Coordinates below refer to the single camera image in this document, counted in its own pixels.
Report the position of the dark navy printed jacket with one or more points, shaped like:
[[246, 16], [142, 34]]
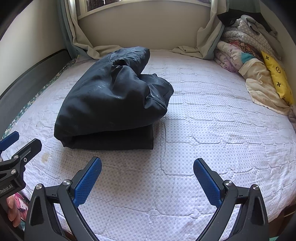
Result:
[[104, 99]]

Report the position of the dark bed frame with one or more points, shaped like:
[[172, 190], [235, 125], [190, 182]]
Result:
[[30, 71]]

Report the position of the brown striped cloth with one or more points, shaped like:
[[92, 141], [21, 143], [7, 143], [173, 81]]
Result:
[[293, 120]]

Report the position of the grey garment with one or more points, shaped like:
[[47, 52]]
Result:
[[253, 25]]

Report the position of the beige and teal curtain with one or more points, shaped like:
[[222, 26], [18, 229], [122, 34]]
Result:
[[208, 39], [81, 39]]

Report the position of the window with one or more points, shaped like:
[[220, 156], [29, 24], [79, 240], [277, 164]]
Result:
[[138, 2]]

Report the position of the cream cloth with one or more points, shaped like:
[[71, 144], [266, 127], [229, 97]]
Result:
[[259, 78]]

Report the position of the yellow printed pillow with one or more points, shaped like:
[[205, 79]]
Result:
[[277, 74]]

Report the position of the dark windowsill object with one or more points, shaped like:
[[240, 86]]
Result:
[[98, 3]]

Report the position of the purple floral blanket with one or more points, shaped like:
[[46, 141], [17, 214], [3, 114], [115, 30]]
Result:
[[227, 58]]

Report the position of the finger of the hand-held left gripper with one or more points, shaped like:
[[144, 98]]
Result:
[[27, 150], [9, 140]]

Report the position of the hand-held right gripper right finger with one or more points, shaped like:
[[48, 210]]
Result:
[[207, 183]]

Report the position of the red patterned cloth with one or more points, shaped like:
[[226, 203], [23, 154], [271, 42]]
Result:
[[245, 48]]

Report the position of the black cloth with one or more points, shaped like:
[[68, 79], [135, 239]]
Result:
[[225, 17]]

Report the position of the white dotted quilted bed blanket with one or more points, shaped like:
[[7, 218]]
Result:
[[185, 139]]

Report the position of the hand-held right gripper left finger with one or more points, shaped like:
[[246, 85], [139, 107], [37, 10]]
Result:
[[89, 180]]

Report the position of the wooden bed base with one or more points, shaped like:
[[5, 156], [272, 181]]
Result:
[[289, 212]]

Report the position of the person's left hand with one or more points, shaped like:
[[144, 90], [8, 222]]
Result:
[[13, 210]]

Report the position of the green floral mattress sheet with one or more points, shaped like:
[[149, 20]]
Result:
[[41, 88]]

